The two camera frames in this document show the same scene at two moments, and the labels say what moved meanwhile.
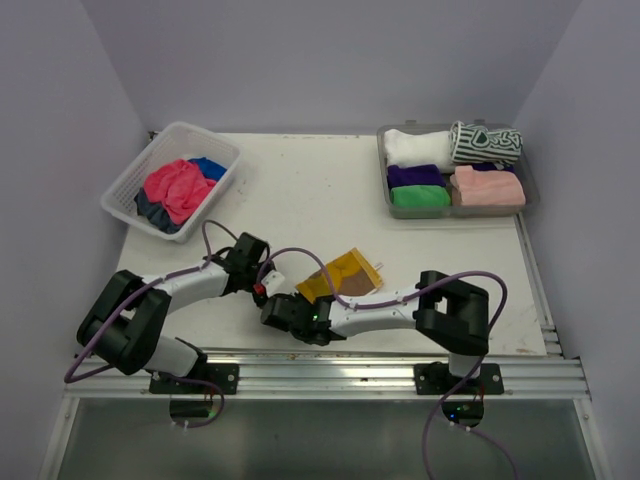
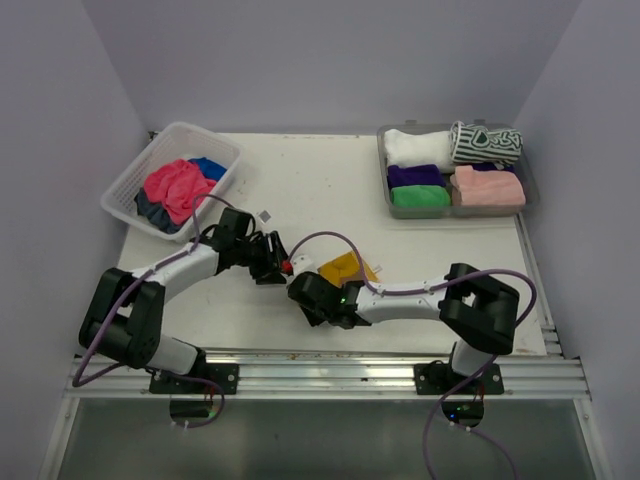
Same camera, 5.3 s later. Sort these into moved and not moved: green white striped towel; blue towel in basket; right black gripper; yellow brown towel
Moved: right black gripper
Not moved: blue towel in basket; green white striped towel; yellow brown towel
